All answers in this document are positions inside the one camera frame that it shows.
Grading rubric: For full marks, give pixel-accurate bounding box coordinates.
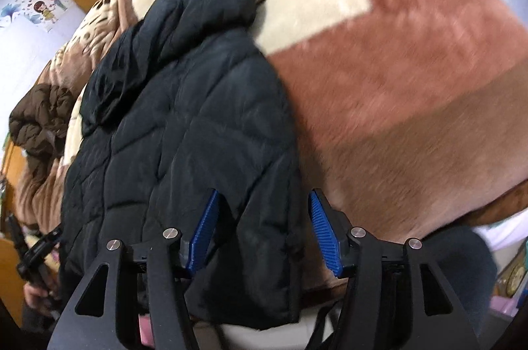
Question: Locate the white mattress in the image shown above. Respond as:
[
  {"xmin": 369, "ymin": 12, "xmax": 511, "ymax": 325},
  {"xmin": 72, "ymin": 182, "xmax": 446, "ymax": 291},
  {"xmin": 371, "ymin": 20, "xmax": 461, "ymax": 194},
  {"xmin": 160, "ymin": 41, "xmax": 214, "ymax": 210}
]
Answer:
[{"xmin": 472, "ymin": 210, "xmax": 528, "ymax": 252}]

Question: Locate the printed plush blanket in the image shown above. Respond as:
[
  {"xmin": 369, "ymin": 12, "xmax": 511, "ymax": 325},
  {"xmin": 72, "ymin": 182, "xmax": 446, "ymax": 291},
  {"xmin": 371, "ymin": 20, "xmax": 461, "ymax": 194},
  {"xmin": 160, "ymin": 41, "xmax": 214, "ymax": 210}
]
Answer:
[{"xmin": 16, "ymin": 0, "xmax": 528, "ymax": 252}]

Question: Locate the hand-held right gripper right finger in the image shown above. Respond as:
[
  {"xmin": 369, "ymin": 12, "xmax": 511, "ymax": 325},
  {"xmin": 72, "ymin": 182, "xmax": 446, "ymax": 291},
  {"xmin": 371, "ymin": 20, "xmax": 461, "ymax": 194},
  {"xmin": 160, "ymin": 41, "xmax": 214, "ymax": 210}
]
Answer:
[{"xmin": 304, "ymin": 187, "xmax": 481, "ymax": 350}]

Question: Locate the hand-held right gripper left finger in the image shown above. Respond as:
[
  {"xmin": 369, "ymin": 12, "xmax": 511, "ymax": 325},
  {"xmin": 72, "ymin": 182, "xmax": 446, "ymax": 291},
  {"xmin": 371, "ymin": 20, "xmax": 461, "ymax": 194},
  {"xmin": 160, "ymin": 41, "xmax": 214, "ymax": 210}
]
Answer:
[{"xmin": 47, "ymin": 188, "xmax": 220, "ymax": 350}]

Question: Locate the person's left hand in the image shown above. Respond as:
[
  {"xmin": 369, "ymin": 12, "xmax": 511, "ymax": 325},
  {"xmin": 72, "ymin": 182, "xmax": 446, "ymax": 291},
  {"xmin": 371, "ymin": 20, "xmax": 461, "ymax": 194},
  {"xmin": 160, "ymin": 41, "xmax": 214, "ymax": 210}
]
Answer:
[{"xmin": 24, "ymin": 283, "xmax": 56, "ymax": 311}]

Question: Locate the person's leg in jeans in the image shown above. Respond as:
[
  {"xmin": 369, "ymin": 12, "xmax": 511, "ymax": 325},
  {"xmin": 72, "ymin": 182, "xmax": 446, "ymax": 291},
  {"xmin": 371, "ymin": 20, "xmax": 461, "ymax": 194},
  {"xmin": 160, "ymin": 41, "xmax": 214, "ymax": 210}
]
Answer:
[{"xmin": 427, "ymin": 225, "xmax": 499, "ymax": 339}]

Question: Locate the brown puffer jacket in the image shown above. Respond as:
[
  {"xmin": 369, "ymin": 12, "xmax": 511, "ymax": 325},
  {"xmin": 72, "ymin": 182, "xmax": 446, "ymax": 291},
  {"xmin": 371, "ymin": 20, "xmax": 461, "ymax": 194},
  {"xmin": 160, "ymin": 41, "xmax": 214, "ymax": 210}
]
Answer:
[{"xmin": 9, "ymin": 83, "xmax": 77, "ymax": 161}]

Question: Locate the black puffer jacket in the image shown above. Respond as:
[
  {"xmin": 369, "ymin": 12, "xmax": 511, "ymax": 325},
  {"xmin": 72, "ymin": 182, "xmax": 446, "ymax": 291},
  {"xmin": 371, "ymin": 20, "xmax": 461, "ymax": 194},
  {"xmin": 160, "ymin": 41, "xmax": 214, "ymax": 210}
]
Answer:
[{"xmin": 58, "ymin": 0, "xmax": 304, "ymax": 331}]

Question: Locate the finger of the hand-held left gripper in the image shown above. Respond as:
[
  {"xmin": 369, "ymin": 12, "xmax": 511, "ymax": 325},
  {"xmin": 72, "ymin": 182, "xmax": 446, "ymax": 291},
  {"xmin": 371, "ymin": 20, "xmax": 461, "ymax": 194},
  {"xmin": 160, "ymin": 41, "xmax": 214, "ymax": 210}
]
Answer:
[
  {"xmin": 17, "ymin": 223, "xmax": 63, "ymax": 285},
  {"xmin": 6, "ymin": 213, "xmax": 24, "ymax": 254}
]

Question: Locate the cartoon wall poster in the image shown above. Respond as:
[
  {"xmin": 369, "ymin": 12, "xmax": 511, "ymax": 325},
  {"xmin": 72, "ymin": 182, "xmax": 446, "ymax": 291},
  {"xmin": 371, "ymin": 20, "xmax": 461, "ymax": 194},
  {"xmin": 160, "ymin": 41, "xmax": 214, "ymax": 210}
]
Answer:
[{"xmin": 0, "ymin": 0, "xmax": 76, "ymax": 32}]

